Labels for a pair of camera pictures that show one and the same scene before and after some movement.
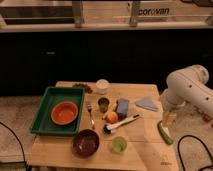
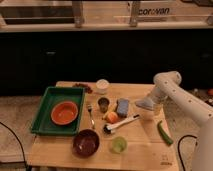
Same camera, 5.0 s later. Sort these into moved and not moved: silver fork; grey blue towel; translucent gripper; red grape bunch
Moved: translucent gripper
Not moved: silver fork; grey blue towel; red grape bunch
